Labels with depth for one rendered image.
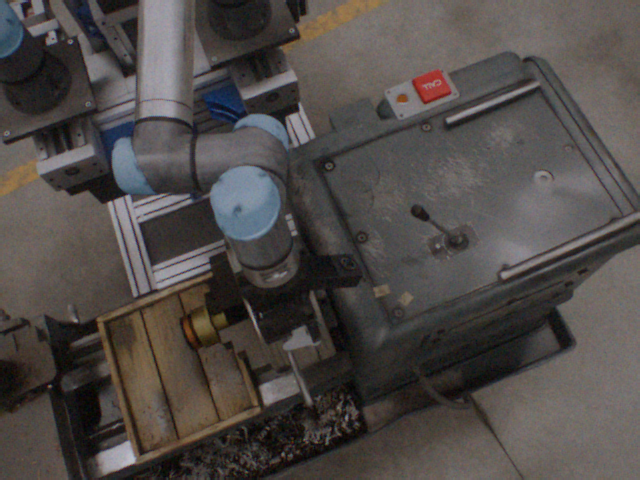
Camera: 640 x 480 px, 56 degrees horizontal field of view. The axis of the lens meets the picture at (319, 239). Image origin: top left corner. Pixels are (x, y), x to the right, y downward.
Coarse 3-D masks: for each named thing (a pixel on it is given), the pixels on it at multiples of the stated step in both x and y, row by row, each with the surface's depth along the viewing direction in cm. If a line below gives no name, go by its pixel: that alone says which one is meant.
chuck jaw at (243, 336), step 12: (240, 324) 121; (252, 324) 120; (228, 336) 120; (240, 336) 120; (252, 336) 119; (228, 348) 122; (240, 348) 118; (252, 348) 118; (252, 360) 117; (264, 360) 116
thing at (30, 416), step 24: (0, 336) 139; (24, 336) 138; (0, 408) 132; (24, 408) 131; (48, 408) 131; (0, 432) 130; (24, 432) 130; (48, 432) 129; (0, 456) 128; (24, 456) 128; (48, 456) 127
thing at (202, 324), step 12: (192, 312) 122; (204, 312) 121; (180, 324) 121; (192, 324) 121; (204, 324) 120; (216, 324) 121; (228, 324) 121; (192, 336) 120; (204, 336) 120; (216, 336) 120; (192, 348) 122
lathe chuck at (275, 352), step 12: (228, 252) 114; (264, 348) 111; (276, 348) 111; (300, 348) 113; (312, 348) 114; (276, 360) 113; (288, 360) 114; (300, 360) 116; (312, 360) 118; (288, 372) 119
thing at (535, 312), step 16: (544, 304) 142; (560, 304) 142; (512, 320) 141; (528, 320) 153; (544, 320) 171; (480, 336) 140; (496, 336) 156; (512, 336) 170; (432, 352) 140; (448, 352) 152; (464, 352) 160; (432, 368) 168; (368, 384) 138; (384, 384) 154; (400, 384) 167; (368, 400) 168
